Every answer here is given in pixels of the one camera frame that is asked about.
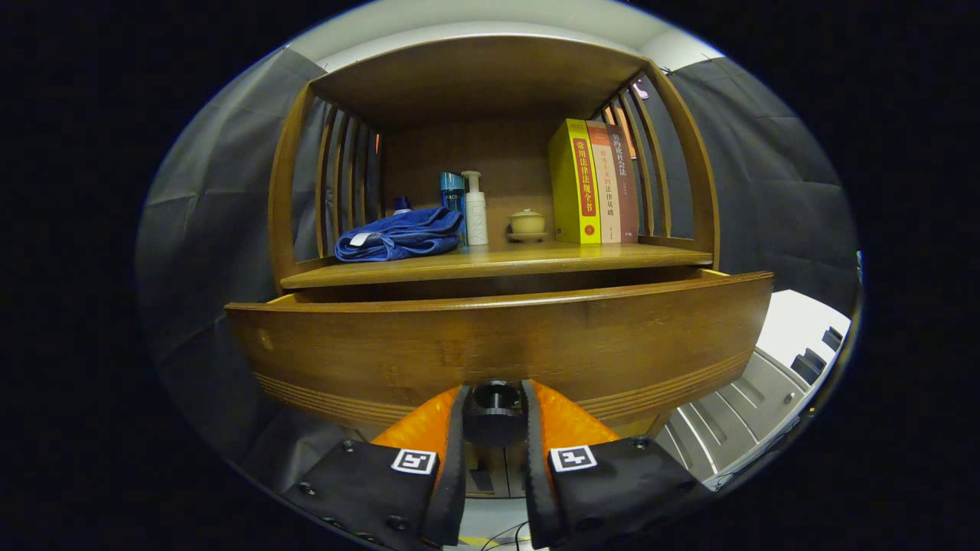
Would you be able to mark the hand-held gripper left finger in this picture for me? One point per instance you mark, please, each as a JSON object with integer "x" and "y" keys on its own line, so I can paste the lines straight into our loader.
{"x": 454, "y": 474}

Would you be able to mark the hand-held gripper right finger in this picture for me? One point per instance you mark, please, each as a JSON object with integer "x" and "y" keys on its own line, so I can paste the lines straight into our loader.
{"x": 536, "y": 474}

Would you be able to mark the wooden cabinet door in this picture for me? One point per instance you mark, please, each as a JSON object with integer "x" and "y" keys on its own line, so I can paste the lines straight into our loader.
{"x": 499, "y": 467}
{"x": 516, "y": 471}

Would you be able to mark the wooden countertop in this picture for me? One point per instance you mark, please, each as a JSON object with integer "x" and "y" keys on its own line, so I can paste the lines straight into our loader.
{"x": 521, "y": 260}

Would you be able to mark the wooden cabinet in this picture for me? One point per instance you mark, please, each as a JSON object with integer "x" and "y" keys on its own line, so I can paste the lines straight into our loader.
{"x": 475, "y": 84}

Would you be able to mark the grey ribbed panel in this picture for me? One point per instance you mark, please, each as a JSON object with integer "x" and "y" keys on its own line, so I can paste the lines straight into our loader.
{"x": 735, "y": 413}

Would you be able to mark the blue folded towel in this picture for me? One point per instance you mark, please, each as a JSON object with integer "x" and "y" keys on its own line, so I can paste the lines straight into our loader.
{"x": 406, "y": 233}

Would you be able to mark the yellow-green lidded teacup with saucer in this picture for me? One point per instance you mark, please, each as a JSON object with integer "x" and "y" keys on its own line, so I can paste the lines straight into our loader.
{"x": 527, "y": 223}

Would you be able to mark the white pump bottle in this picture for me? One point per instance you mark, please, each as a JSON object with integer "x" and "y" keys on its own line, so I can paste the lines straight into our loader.
{"x": 476, "y": 218}

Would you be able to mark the small white blue-capped bottle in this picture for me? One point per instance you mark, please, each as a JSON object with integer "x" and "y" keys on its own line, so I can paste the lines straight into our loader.
{"x": 402, "y": 204}

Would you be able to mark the blue transparent bottle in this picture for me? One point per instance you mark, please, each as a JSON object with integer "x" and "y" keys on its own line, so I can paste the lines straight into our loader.
{"x": 452, "y": 191}

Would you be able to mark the thick yellow book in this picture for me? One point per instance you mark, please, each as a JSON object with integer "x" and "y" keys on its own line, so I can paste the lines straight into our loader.
{"x": 574, "y": 191}

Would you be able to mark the orange and white book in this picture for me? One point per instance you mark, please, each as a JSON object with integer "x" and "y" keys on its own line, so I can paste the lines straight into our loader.
{"x": 609, "y": 191}

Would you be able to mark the dark red book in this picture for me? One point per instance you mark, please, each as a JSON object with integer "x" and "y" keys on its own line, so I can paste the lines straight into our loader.
{"x": 626, "y": 191}

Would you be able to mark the white flat board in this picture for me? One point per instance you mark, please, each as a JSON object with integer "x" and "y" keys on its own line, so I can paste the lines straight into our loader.
{"x": 796, "y": 321}

